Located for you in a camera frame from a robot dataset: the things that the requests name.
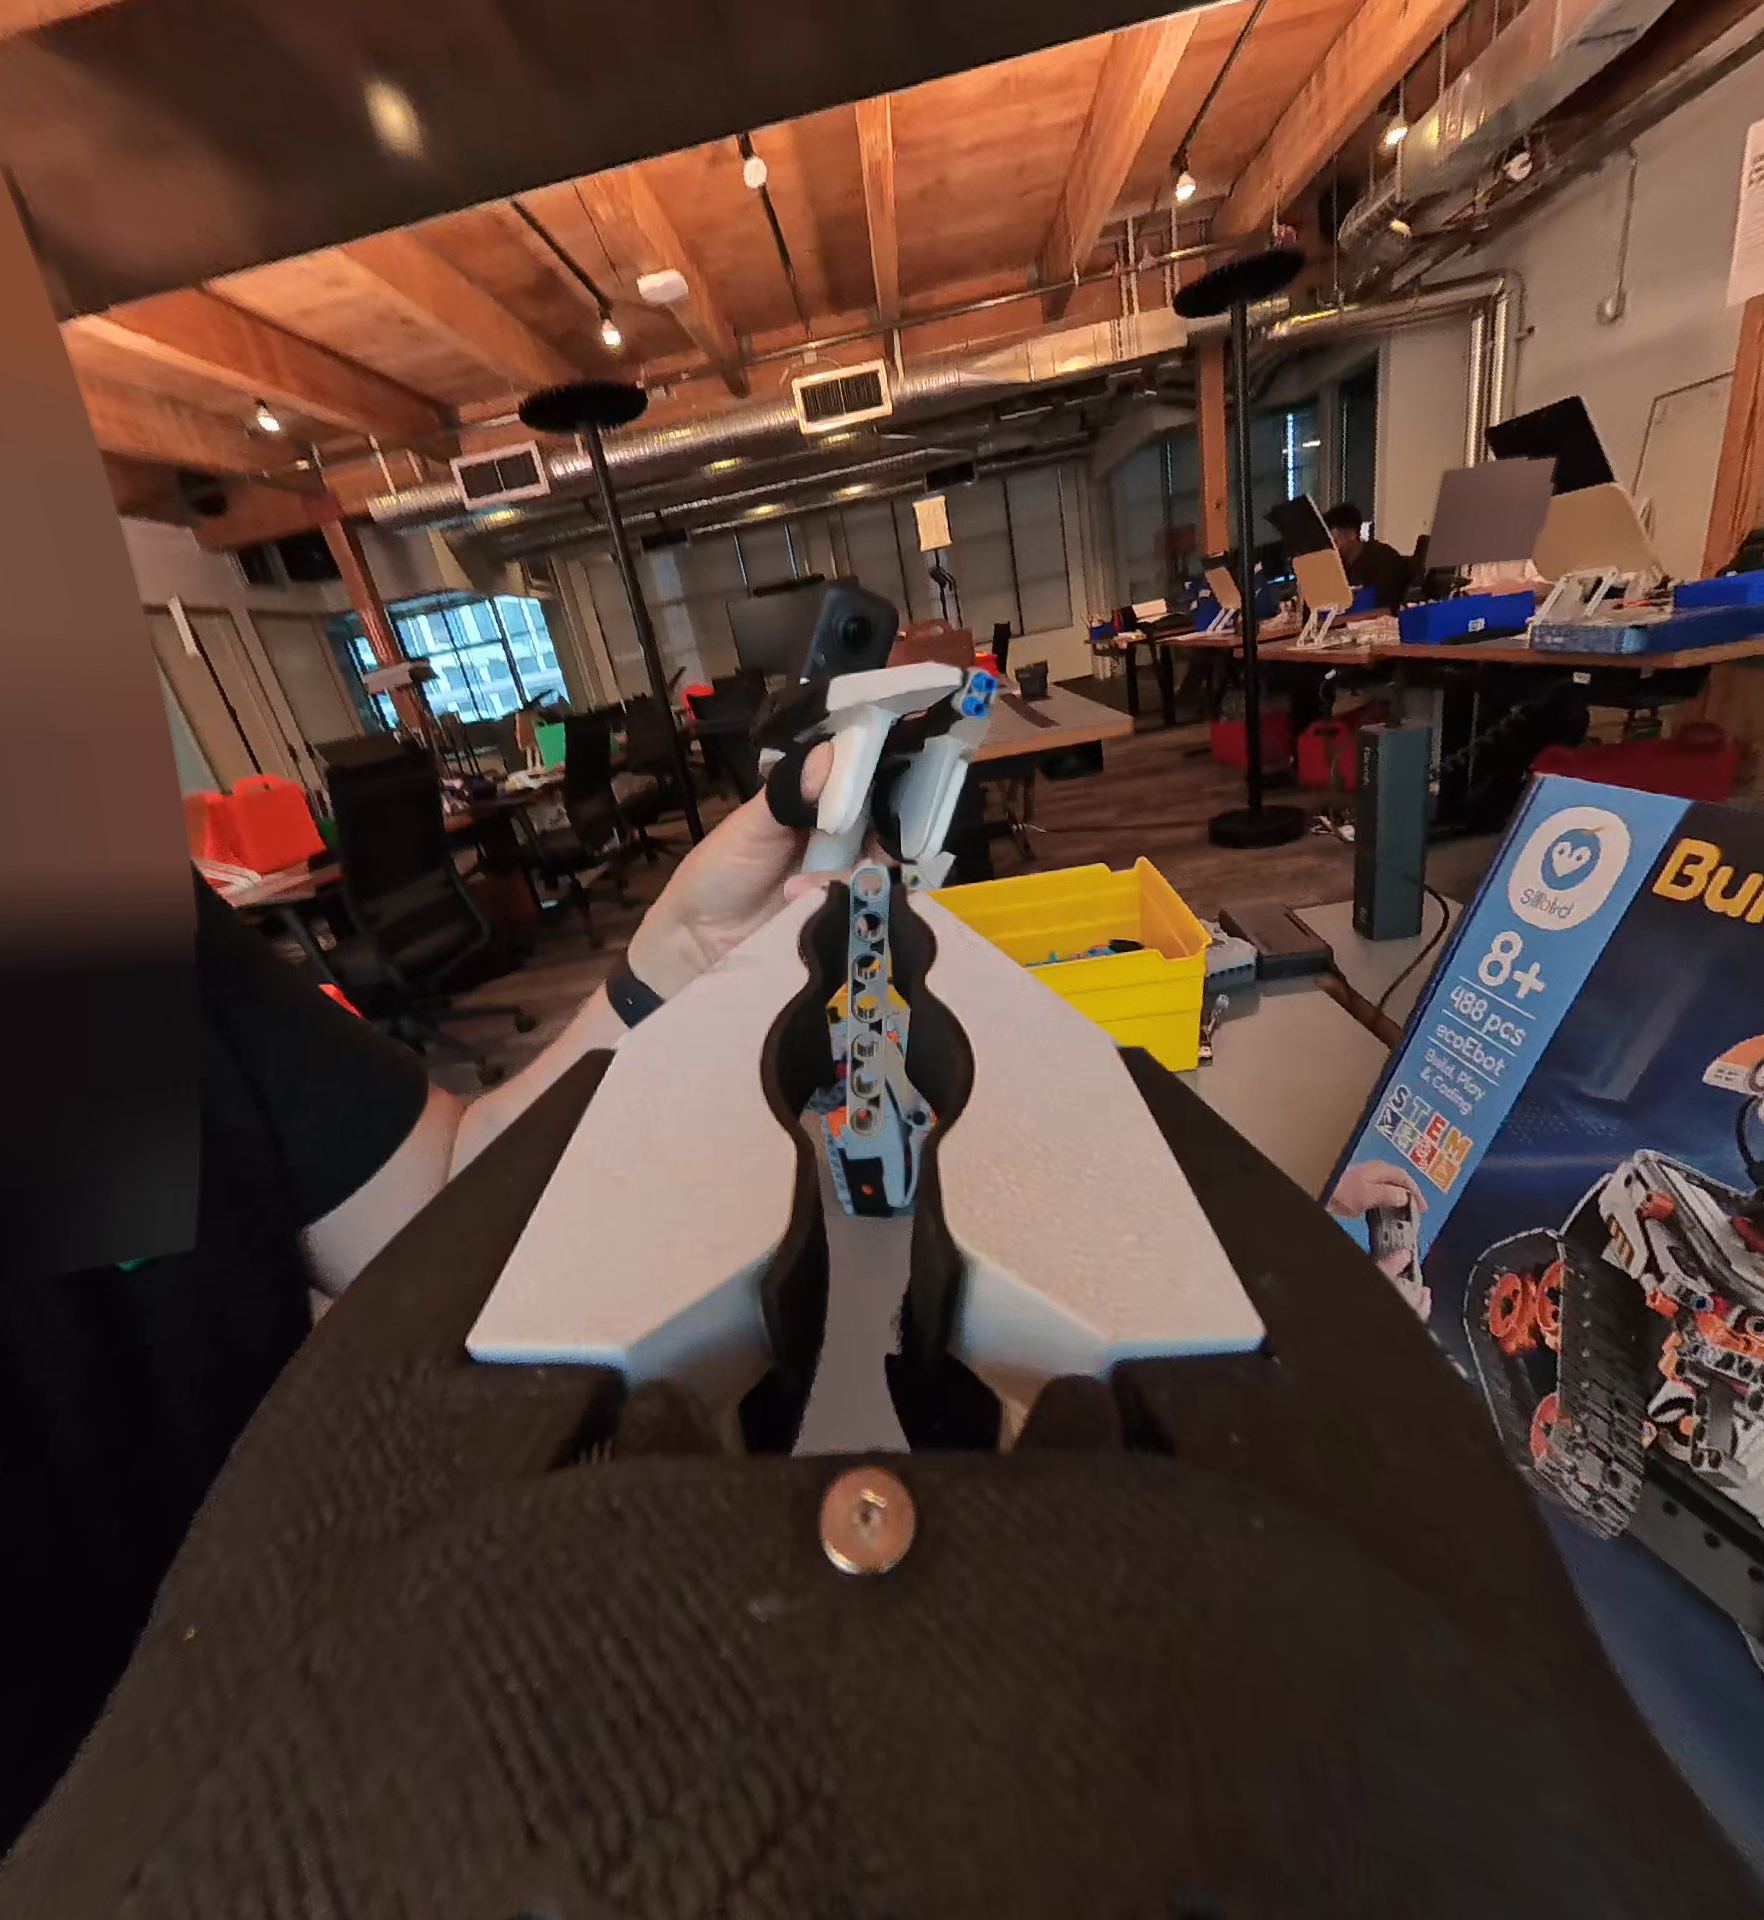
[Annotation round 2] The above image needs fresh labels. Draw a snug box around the black office chair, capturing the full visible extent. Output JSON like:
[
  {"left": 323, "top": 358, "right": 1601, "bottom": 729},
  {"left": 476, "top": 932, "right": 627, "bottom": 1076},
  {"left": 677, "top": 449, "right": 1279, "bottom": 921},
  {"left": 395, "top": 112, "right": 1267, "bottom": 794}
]
[{"left": 315, "top": 731, "right": 543, "bottom": 1084}]

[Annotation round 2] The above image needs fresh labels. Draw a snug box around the long wooden table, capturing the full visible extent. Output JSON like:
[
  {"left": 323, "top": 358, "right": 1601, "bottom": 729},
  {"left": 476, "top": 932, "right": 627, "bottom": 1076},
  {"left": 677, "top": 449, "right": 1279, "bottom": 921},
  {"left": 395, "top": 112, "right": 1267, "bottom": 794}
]
[{"left": 1092, "top": 606, "right": 1764, "bottom": 819}]

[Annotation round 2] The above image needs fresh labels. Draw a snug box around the person's black shirt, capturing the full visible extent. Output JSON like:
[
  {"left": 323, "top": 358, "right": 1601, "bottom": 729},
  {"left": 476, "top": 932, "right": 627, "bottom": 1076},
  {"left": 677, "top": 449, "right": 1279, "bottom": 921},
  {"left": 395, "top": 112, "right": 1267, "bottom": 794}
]
[{"left": 0, "top": 877, "right": 437, "bottom": 1892}]

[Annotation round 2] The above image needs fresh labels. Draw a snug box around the orange case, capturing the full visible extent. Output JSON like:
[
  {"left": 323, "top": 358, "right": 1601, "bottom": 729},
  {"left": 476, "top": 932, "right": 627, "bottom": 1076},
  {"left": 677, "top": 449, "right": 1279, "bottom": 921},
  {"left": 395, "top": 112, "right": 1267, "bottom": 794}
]
[{"left": 183, "top": 772, "right": 333, "bottom": 879}]

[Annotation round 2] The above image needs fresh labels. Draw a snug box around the red plastic crate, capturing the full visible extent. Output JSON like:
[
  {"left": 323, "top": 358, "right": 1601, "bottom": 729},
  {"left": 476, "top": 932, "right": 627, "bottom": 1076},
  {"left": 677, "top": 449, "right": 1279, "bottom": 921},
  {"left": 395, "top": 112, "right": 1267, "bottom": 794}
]
[
  {"left": 1529, "top": 726, "right": 1742, "bottom": 807},
  {"left": 1209, "top": 706, "right": 1366, "bottom": 793}
]

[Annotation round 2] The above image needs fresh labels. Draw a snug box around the person's left forearm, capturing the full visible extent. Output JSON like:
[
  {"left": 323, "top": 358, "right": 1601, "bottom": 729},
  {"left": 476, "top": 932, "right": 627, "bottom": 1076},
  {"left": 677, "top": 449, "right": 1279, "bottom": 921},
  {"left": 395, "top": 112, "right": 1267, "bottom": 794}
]
[{"left": 300, "top": 982, "right": 643, "bottom": 1305}]

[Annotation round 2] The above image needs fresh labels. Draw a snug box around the dark tower device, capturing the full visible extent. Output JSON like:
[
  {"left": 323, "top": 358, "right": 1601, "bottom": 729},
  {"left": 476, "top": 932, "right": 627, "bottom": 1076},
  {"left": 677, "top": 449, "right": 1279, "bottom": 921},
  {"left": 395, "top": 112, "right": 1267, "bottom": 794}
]
[{"left": 1350, "top": 719, "right": 1436, "bottom": 944}]

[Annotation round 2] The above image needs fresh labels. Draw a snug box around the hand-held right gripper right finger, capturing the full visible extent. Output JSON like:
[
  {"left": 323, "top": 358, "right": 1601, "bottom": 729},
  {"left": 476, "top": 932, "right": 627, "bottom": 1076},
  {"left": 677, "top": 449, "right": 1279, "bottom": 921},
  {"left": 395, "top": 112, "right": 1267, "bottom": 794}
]
[{"left": 897, "top": 891, "right": 1267, "bottom": 1454}]

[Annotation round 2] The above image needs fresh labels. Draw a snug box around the yellow storage bin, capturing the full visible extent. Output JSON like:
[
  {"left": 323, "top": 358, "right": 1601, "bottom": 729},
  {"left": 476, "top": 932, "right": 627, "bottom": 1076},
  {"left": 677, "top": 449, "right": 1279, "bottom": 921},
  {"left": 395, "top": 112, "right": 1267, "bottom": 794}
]
[{"left": 924, "top": 856, "right": 1213, "bottom": 1076}]

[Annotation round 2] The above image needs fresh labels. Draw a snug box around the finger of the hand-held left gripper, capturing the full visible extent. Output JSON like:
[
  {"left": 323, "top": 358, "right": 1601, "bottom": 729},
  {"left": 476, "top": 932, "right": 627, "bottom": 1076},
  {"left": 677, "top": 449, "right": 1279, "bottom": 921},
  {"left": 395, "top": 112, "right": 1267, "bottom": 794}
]
[
  {"left": 893, "top": 717, "right": 978, "bottom": 888},
  {"left": 826, "top": 663, "right": 974, "bottom": 719}
]

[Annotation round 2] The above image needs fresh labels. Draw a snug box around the black flat device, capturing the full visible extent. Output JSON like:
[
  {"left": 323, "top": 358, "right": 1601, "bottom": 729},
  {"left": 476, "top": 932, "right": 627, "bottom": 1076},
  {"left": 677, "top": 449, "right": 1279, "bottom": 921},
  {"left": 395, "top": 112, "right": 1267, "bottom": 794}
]
[{"left": 1220, "top": 900, "right": 1336, "bottom": 985}]

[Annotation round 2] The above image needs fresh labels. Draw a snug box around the blue robot kit booklet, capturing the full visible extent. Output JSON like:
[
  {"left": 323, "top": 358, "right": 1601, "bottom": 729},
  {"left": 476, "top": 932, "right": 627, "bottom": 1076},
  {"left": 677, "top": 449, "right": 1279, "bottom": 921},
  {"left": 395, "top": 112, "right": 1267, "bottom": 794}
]
[{"left": 810, "top": 1034, "right": 939, "bottom": 1220}]

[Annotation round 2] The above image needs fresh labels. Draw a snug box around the grey toy motor block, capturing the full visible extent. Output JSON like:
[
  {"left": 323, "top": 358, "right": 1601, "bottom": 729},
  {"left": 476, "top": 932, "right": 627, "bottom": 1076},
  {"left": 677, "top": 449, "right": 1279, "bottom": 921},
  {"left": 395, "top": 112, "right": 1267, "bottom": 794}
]
[{"left": 1198, "top": 927, "right": 1260, "bottom": 1053}]

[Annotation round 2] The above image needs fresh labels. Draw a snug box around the person's left hand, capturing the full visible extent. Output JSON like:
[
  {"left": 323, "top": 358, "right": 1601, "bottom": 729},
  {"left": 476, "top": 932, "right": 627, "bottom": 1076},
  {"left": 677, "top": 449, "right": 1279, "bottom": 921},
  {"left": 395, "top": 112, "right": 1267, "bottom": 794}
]
[{"left": 627, "top": 742, "right": 882, "bottom": 1009}]

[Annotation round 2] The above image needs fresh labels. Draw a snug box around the blue robot kit box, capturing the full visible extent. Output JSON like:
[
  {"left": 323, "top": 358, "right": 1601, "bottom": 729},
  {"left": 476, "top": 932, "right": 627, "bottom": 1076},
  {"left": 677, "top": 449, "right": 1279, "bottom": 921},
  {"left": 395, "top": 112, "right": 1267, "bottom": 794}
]
[{"left": 1324, "top": 772, "right": 1764, "bottom": 1920}]

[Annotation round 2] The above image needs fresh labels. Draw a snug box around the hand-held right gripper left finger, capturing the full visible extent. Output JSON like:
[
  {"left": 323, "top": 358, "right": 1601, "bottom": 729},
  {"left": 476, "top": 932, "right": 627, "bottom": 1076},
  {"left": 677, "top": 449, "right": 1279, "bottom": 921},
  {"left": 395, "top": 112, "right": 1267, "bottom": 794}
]
[{"left": 465, "top": 884, "right": 861, "bottom": 1454}]

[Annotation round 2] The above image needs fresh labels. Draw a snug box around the grey table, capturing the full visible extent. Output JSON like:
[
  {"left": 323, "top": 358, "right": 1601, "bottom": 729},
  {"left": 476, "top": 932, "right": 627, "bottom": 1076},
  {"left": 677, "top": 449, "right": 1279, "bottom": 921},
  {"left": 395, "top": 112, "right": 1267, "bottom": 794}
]
[{"left": 957, "top": 681, "right": 1134, "bottom": 886}]

